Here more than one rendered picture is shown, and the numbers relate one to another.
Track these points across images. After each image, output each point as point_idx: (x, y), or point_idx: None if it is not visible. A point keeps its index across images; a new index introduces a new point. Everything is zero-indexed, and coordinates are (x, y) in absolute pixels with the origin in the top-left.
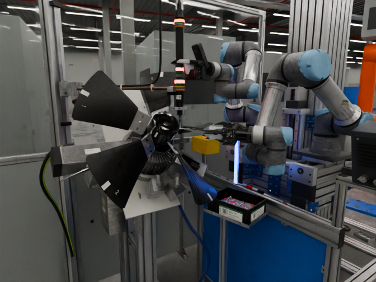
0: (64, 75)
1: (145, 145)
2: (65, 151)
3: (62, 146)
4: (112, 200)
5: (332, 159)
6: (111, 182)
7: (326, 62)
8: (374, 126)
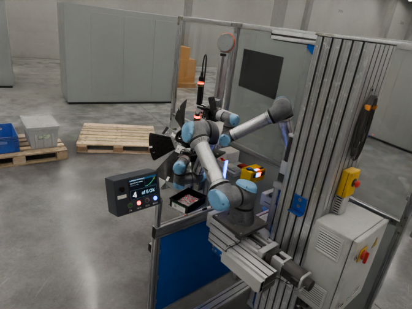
0: (221, 94)
1: (174, 141)
2: (167, 130)
3: (168, 128)
4: (151, 154)
5: (213, 214)
6: (152, 146)
7: (187, 132)
8: (145, 170)
